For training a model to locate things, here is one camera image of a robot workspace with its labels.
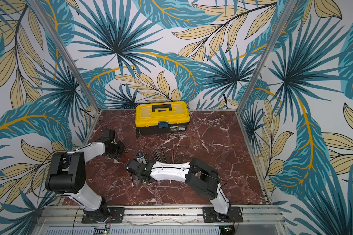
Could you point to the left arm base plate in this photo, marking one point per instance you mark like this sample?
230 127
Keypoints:
104 216

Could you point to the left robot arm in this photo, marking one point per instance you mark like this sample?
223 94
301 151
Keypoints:
67 176

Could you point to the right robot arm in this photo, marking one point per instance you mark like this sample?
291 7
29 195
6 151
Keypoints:
203 179

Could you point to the yellow black toolbox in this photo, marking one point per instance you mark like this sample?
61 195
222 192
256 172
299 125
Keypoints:
161 118

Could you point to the dark blue capped pencil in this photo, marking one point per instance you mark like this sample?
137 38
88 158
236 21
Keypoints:
156 155

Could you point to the aluminium front rail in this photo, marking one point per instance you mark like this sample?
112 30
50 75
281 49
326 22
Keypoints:
140 215

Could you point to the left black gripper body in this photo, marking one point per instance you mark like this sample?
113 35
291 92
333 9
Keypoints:
117 150

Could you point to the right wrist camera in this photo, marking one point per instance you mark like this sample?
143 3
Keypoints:
140 158

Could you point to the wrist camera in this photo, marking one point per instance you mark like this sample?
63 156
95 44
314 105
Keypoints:
140 158
108 135

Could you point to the dark blue pencil right group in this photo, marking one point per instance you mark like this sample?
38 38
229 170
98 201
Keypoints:
163 154

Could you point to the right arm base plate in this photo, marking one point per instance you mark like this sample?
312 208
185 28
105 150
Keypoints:
211 216

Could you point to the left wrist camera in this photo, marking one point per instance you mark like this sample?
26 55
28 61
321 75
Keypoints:
108 135

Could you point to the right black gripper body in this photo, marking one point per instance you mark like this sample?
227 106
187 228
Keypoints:
132 168

